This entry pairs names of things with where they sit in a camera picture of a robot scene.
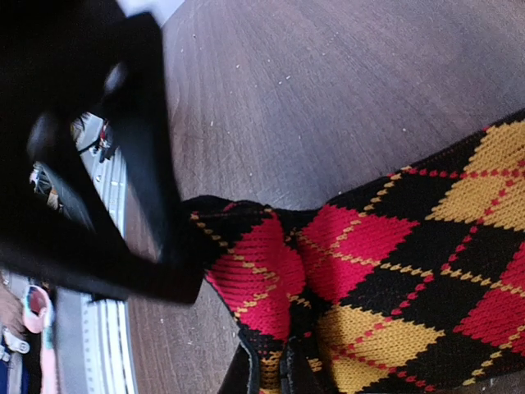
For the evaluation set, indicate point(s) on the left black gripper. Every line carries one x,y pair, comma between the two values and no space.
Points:
59,58

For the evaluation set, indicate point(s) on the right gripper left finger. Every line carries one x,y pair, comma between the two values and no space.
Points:
243,374

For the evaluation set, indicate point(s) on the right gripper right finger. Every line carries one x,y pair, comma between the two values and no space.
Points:
296,374

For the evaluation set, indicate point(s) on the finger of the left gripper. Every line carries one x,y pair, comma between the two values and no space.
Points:
153,260

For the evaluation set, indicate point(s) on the black red orange argyle sock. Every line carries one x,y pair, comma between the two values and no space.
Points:
412,283

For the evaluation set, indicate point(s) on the person in striped shirt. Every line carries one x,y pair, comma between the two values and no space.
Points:
28,355

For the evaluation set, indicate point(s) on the front aluminium rail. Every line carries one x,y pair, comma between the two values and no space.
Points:
92,337

